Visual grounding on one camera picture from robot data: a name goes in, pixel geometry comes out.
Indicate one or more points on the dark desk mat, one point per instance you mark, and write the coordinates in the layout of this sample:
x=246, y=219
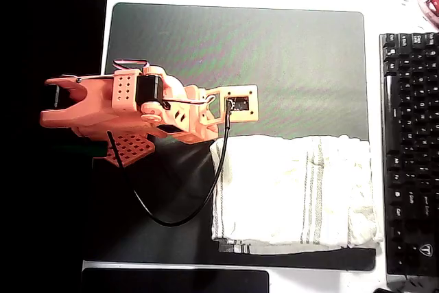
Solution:
x=274, y=59

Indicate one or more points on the dark object beside keyboard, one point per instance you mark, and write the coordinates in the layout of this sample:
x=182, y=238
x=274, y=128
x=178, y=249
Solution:
x=408, y=285

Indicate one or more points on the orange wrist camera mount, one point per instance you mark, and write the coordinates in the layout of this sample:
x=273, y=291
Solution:
x=240, y=117

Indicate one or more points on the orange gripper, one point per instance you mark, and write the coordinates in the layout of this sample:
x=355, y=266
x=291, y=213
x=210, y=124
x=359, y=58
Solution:
x=206, y=124

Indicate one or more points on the white striped towel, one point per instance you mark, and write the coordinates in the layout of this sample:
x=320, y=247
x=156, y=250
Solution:
x=274, y=197

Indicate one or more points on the black keyboard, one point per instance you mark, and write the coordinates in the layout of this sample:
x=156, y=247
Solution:
x=411, y=155

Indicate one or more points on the black flat tablet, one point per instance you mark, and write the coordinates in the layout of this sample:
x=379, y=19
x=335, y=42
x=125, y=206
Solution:
x=171, y=281

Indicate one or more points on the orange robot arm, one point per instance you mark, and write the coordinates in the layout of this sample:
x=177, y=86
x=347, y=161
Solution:
x=99, y=101

